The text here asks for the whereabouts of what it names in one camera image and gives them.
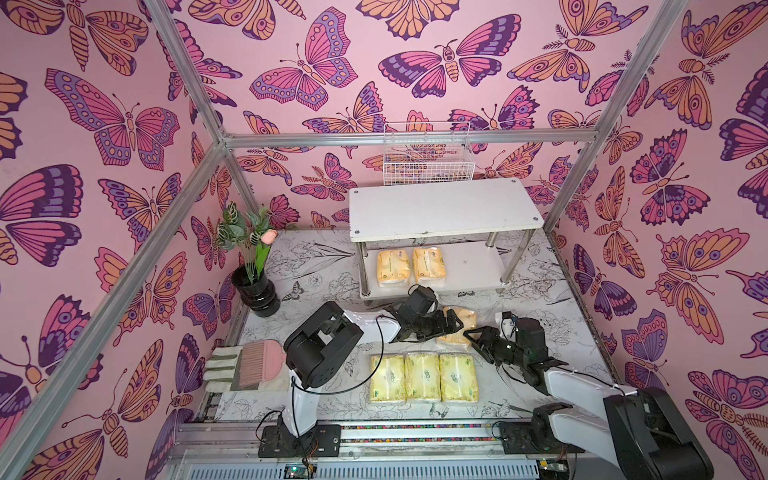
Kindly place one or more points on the black flower pot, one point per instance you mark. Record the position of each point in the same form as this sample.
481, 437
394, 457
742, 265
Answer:
259, 295

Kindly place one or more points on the orange tissue pack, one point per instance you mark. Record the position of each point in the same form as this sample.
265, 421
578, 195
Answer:
467, 319
393, 267
429, 265

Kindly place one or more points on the artificial tulip plant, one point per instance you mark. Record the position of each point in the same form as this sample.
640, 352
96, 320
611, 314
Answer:
253, 232

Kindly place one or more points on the aluminium frame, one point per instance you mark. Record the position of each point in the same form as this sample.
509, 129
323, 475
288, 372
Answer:
113, 116

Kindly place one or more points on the green tissue pack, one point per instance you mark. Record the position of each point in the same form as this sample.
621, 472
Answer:
388, 382
458, 378
422, 375

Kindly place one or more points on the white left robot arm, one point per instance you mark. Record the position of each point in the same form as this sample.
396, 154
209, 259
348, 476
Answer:
321, 345

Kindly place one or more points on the striped green white cloth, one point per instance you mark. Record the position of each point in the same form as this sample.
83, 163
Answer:
228, 369

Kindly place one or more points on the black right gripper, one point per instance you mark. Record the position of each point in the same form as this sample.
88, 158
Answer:
497, 345

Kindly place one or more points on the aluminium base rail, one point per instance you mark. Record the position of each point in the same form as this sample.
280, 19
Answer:
417, 449

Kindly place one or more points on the white wire basket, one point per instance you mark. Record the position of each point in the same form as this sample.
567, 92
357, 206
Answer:
425, 157

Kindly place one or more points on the white two-tier shelf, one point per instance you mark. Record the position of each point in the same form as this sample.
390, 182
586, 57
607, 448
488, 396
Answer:
499, 208

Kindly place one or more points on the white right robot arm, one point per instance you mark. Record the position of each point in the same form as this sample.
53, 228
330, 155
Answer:
638, 430

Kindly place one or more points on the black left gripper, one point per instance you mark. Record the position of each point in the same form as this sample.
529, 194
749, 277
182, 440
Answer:
433, 322

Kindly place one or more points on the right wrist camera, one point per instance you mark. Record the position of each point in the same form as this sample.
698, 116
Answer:
506, 321

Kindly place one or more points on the pink dustpan brush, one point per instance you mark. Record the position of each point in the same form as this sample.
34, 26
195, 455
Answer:
259, 362

